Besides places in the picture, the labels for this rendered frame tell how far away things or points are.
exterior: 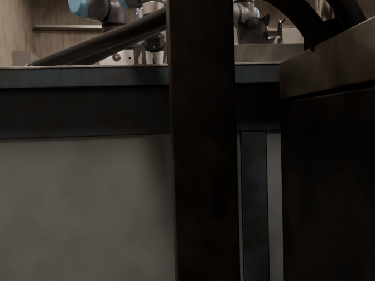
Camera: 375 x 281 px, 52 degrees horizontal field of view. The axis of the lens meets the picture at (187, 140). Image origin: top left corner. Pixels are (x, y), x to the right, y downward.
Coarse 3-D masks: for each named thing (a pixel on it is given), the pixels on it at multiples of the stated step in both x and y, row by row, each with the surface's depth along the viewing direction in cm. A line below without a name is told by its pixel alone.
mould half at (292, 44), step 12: (288, 36) 97; (300, 36) 97; (240, 48) 83; (252, 48) 84; (264, 48) 84; (276, 48) 84; (288, 48) 84; (300, 48) 85; (240, 60) 84; (252, 60) 84; (264, 60) 84; (276, 60) 84
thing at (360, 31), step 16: (352, 32) 39; (368, 32) 36; (320, 48) 47; (336, 48) 43; (352, 48) 39; (368, 48) 36; (288, 64) 58; (304, 64) 52; (320, 64) 47; (336, 64) 43; (352, 64) 40; (368, 64) 37; (288, 80) 59; (304, 80) 52; (320, 80) 47; (336, 80) 43; (352, 80) 40; (368, 80) 37; (288, 96) 59; (304, 96) 58
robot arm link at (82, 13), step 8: (72, 0) 155; (80, 0) 151; (88, 0) 153; (96, 0) 154; (104, 0) 159; (72, 8) 156; (80, 8) 153; (88, 8) 154; (96, 8) 157; (104, 8) 159; (80, 16) 156; (88, 16) 158; (96, 16) 159; (104, 16) 162
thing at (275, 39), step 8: (240, 24) 99; (248, 24) 97; (256, 24) 97; (264, 24) 98; (280, 24) 97; (240, 32) 100; (248, 32) 98; (256, 32) 93; (264, 32) 98; (280, 32) 96; (240, 40) 95; (248, 40) 94; (256, 40) 94; (264, 40) 93; (272, 40) 94; (280, 40) 95
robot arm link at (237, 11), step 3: (234, 3) 179; (234, 6) 177; (237, 6) 178; (234, 9) 176; (237, 9) 177; (240, 9) 178; (234, 12) 176; (237, 12) 177; (240, 12) 178; (234, 15) 176; (237, 15) 177; (240, 15) 178; (234, 18) 177; (237, 18) 178; (240, 18) 179; (237, 21) 179; (237, 24) 180
